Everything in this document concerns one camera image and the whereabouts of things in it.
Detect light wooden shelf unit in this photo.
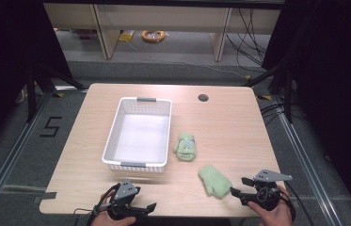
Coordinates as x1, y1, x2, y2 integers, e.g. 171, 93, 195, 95
43, 2, 282, 63

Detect yellow packet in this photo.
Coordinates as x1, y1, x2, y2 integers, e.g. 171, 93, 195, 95
118, 29, 136, 43

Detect thin white floor cable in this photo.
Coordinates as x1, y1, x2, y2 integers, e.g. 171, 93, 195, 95
125, 40, 250, 80

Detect person's right hand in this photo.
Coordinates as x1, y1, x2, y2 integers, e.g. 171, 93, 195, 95
247, 185, 295, 226

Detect person's left hand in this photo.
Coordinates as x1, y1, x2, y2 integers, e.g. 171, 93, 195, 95
89, 189, 138, 226

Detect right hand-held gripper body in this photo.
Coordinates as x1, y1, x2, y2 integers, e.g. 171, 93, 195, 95
244, 169, 294, 212

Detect white plastic basket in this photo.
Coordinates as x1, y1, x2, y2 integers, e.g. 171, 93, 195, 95
101, 96, 173, 174

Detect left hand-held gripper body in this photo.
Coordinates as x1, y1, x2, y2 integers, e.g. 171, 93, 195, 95
106, 178, 142, 221

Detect bundle of black hanging cables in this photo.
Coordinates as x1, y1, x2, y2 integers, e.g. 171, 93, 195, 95
224, 8, 270, 68

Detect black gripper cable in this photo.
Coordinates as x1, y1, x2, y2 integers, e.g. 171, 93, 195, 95
73, 183, 121, 226
280, 180, 316, 226

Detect green mitten with face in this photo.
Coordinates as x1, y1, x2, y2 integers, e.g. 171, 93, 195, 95
172, 132, 198, 163

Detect black curtain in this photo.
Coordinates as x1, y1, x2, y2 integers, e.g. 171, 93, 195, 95
0, 0, 74, 161
261, 0, 351, 225

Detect aluminium floor rail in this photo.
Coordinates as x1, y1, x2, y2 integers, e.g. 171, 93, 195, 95
0, 89, 56, 226
272, 95, 343, 226

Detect plain green mitten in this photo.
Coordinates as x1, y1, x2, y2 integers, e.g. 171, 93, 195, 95
198, 164, 233, 200

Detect black floor cables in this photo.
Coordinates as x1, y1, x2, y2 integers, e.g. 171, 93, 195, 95
259, 101, 307, 127

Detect black metal stand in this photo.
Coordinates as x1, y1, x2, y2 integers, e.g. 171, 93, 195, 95
241, 60, 295, 124
24, 60, 88, 124

